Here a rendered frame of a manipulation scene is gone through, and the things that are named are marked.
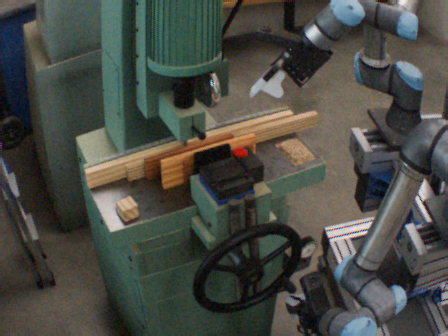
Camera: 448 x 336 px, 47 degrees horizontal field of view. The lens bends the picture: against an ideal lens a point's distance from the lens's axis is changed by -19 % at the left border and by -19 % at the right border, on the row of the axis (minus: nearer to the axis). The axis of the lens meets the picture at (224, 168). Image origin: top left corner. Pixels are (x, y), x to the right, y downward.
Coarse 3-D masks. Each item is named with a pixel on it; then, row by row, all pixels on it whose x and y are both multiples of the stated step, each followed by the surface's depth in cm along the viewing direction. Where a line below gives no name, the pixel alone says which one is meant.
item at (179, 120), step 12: (168, 96) 154; (168, 108) 151; (180, 108) 149; (192, 108) 149; (168, 120) 153; (180, 120) 146; (192, 120) 148; (204, 120) 150; (180, 132) 148; (192, 132) 150
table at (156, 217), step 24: (264, 144) 167; (264, 168) 159; (288, 168) 159; (312, 168) 160; (96, 192) 150; (120, 192) 151; (144, 192) 151; (168, 192) 151; (288, 192) 160; (120, 216) 144; (144, 216) 144; (168, 216) 145; (192, 216) 149; (120, 240) 142; (144, 240) 146; (216, 240) 143
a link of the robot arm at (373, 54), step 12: (384, 0) 157; (372, 36) 171; (384, 36) 171; (372, 48) 175; (384, 48) 175; (360, 60) 183; (372, 60) 178; (384, 60) 178; (360, 72) 184; (372, 72) 181; (384, 72) 180; (360, 84) 189; (372, 84) 185; (384, 84) 182
